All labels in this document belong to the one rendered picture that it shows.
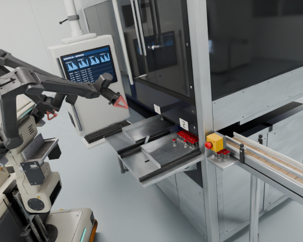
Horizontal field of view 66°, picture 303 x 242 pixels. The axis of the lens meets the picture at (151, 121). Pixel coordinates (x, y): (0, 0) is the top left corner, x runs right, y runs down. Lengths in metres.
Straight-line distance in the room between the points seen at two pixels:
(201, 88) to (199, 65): 0.12
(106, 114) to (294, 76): 1.45
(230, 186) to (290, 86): 0.75
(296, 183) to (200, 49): 0.71
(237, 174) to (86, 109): 1.27
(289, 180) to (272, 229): 1.07
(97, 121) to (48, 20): 4.66
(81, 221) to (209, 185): 1.08
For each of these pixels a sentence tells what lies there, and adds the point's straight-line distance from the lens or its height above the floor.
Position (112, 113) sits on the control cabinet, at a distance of 2.13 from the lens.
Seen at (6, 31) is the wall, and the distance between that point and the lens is 6.48.
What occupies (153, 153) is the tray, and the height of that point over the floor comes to 0.88.
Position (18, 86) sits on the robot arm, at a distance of 0.99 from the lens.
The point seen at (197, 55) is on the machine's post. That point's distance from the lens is 1.16.
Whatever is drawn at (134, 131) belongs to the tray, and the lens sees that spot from 1.78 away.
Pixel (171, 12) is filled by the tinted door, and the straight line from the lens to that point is 1.31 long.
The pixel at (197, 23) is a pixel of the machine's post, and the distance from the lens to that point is 1.14.
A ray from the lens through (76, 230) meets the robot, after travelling 2.05.
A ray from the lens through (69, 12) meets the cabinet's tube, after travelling 2.01.
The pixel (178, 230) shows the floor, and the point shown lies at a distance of 2.17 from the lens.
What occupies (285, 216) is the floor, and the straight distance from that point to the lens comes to 2.34.
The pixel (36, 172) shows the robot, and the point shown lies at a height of 0.97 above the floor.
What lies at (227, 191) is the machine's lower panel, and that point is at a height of 0.53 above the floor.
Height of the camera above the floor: 1.68
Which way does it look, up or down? 25 degrees down
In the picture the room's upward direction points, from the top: 10 degrees counter-clockwise
